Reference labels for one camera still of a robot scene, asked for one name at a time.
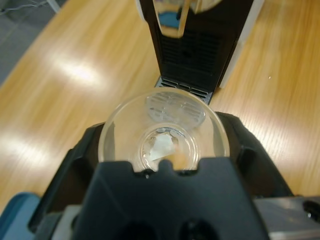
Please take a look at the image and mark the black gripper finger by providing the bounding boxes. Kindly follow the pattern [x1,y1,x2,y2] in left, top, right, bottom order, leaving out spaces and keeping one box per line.
[216,111,293,198]
[28,122,111,233]

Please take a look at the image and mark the clear glass cup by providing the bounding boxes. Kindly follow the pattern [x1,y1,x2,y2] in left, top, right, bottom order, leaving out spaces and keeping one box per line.
[98,89,231,174]

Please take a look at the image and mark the white capsule coffee machine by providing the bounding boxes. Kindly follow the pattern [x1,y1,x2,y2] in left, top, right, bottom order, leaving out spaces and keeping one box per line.
[136,0,265,105]

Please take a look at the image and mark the teal plastic tray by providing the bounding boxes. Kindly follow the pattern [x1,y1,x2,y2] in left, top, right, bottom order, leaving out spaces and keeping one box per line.
[0,192,42,240]

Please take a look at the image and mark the chrome drip tray grate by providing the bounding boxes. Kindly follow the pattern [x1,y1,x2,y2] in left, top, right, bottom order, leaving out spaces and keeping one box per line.
[145,76,214,126]

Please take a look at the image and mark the white furniture leg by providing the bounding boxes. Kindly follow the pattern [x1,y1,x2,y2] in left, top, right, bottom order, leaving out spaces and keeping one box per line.
[47,0,61,13]

